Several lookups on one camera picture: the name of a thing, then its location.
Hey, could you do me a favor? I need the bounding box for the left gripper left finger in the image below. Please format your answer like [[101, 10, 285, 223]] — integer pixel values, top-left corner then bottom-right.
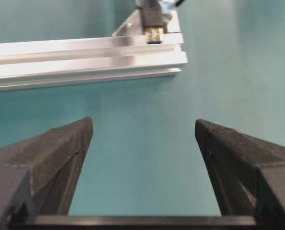
[[0, 116, 93, 228]]

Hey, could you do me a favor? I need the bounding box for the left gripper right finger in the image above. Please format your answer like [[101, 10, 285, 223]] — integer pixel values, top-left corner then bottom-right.
[[195, 119, 285, 230]]

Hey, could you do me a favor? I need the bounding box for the black USB cable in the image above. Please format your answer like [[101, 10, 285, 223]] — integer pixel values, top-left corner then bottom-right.
[[134, 0, 189, 45]]

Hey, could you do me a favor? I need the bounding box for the square aluminium extrusion frame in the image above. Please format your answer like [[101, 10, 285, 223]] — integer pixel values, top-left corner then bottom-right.
[[0, 10, 188, 91]]

